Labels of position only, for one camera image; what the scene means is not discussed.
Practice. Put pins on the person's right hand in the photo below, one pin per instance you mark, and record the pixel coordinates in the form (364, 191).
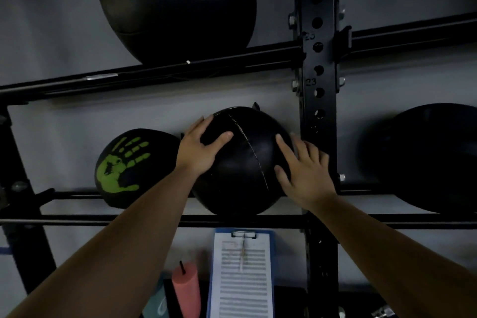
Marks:
(309, 176)

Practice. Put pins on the person's left hand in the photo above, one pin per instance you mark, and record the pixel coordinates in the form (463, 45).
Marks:
(193, 155)

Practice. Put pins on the person's left thumb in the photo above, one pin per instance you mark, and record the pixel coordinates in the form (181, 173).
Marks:
(221, 142)

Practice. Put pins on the person's right middle finger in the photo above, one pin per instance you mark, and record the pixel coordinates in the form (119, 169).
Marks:
(300, 146)

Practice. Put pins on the person's right thumb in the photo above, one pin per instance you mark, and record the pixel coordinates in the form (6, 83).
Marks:
(282, 176)

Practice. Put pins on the black stitched medicine ball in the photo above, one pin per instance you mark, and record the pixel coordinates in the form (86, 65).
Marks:
(242, 172)

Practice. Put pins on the person's right forearm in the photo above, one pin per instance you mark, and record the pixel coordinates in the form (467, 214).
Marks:
(395, 258)

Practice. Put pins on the person's left forearm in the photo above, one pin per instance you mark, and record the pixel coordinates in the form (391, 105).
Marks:
(108, 254)

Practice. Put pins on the black metal storage rack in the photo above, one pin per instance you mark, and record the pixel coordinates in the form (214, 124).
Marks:
(316, 105)

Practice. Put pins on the black ball with green handprint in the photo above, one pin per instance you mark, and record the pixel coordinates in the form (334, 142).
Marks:
(130, 168)

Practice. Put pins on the blue clipboard with paper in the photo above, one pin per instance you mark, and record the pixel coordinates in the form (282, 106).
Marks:
(241, 276)

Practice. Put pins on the large black medicine ball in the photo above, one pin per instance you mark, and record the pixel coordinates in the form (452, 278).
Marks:
(179, 4)
(432, 157)

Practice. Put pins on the pink foam roller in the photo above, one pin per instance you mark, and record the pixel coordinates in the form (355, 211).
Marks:
(186, 290)

